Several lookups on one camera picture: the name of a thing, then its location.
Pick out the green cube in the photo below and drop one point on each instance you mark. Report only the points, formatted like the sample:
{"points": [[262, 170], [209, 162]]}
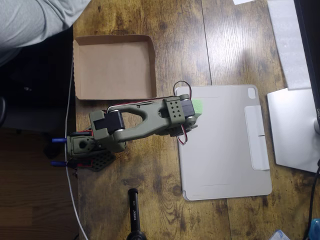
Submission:
{"points": [[198, 106]]}

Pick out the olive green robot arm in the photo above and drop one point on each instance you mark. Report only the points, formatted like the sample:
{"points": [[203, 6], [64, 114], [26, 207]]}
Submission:
{"points": [[160, 120]]}

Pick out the cardboard tray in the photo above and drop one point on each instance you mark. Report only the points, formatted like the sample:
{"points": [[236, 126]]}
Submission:
{"points": [[112, 70]]}

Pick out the tablet in beige folio case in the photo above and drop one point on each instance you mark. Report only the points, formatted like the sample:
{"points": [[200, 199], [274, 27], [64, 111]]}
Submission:
{"points": [[225, 150]]}

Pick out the silver monitor stand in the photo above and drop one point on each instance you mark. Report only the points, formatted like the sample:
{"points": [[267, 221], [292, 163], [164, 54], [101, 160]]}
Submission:
{"points": [[292, 130]]}

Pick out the white foam sheet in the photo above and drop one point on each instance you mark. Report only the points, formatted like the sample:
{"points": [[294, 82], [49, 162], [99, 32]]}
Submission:
{"points": [[287, 50]]}

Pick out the white paper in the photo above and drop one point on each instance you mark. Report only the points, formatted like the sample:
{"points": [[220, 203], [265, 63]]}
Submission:
{"points": [[243, 1]]}

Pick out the blue white packet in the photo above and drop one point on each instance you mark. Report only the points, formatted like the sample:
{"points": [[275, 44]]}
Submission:
{"points": [[280, 235]]}

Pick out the black monitor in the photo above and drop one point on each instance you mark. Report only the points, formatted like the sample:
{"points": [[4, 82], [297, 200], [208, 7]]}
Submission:
{"points": [[310, 37]]}

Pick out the teal object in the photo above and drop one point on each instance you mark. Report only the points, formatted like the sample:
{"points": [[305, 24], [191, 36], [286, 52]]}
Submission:
{"points": [[315, 228]]}

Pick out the person in grey shirt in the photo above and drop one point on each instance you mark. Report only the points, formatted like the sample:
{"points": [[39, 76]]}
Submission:
{"points": [[30, 20]]}

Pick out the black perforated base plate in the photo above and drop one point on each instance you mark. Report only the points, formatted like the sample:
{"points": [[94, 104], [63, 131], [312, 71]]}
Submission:
{"points": [[101, 161]]}

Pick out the black camera stand pole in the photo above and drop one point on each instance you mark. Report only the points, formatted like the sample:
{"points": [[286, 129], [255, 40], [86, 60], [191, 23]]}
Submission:
{"points": [[135, 212]]}

